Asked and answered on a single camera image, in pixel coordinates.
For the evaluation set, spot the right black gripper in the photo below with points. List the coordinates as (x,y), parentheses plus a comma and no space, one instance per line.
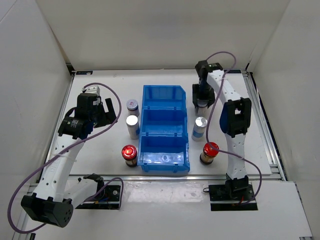
(209,98)

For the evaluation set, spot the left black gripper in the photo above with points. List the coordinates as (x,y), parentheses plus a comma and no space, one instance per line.
(108,118)

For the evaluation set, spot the white-lid spice jar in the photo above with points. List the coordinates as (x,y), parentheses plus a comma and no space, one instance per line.
(132,106)
(202,109)

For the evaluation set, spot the silver-lid blue-label bottle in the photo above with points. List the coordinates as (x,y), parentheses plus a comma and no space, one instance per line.
(199,128)
(133,126)

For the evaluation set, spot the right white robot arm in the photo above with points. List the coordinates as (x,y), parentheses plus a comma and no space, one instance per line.
(234,121)

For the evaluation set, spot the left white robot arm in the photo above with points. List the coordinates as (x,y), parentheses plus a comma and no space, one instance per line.
(50,203)

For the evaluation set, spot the right black logo label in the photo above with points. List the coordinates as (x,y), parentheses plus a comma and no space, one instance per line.
(235,71)

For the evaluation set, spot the black logo label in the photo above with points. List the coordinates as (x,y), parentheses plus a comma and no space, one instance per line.
(235,71)
(90,72)

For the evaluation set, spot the left red-lid sauce jar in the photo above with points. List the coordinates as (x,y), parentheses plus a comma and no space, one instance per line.
(129,154)

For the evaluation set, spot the red-lid sauce jar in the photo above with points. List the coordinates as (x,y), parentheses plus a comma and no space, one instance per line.
(129,154)
(209,152)

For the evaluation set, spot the left black logo label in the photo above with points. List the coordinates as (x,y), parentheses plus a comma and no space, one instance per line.
(90,72)

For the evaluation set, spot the right red-lid sauce jar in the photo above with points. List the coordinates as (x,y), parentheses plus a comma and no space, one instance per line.
(209,152)

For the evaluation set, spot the near blue storage bin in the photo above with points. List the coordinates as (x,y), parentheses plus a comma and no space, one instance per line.
(163,153)

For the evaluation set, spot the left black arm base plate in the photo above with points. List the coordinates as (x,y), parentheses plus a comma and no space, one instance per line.
(110,199)

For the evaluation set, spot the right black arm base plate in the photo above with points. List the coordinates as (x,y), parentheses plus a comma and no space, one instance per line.
(220,200)

